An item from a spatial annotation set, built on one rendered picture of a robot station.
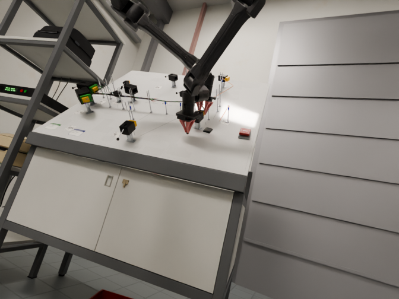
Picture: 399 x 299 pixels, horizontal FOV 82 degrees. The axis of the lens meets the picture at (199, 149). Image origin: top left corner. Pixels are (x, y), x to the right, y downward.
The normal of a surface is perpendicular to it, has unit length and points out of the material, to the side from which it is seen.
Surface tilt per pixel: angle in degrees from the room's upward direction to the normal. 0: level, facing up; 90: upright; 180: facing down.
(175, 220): 90
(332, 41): 90
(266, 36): 90
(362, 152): 90
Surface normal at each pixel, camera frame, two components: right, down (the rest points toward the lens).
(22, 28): 0.90, 0.13
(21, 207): -0.22, -0.28
